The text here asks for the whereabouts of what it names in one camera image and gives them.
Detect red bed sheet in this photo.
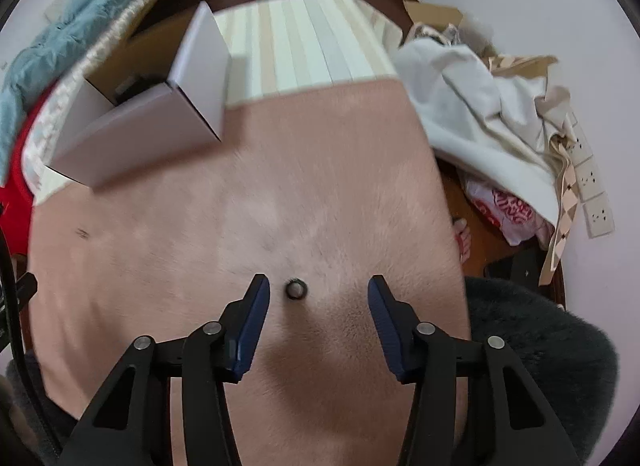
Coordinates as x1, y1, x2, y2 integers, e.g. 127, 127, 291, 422
0, 0, 187, 259

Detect striped pale tablecloth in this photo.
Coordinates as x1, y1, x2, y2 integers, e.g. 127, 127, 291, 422
31, 0, 399, 207

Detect person's foot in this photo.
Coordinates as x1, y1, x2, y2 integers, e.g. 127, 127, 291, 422
452, 217, 474, 263

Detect pink fuzzy mat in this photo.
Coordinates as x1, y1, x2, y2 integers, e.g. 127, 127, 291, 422
27, 74, 474, 466

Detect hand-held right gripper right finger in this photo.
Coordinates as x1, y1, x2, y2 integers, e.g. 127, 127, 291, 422
367, 274, 584, 466

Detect white red printed plastic bag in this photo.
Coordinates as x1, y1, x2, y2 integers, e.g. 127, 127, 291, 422
462, 180, 557, 247

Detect brown cardboard box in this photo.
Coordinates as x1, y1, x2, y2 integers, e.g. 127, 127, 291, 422
402, 0, 559, 82

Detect black flat object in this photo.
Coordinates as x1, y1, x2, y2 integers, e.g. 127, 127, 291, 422
482, 245, 547, 293

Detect dark fuzzy pants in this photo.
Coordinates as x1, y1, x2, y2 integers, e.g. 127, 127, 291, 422
0, 276, 619, 466

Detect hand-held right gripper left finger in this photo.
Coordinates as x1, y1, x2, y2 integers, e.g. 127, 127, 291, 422
60, 273, 271, 466

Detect white crumpled cloth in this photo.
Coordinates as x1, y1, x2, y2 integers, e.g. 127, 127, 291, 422
394, 40, 572, 227

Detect beige diamond pattern cloth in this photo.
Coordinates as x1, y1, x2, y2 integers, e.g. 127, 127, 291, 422
487, 53, 582, 287

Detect white wall socket row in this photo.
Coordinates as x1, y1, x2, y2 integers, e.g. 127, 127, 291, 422
566, 114, 615, 239

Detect white cardboard box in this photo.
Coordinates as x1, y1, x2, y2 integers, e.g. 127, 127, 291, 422
45, 0, 232, 189

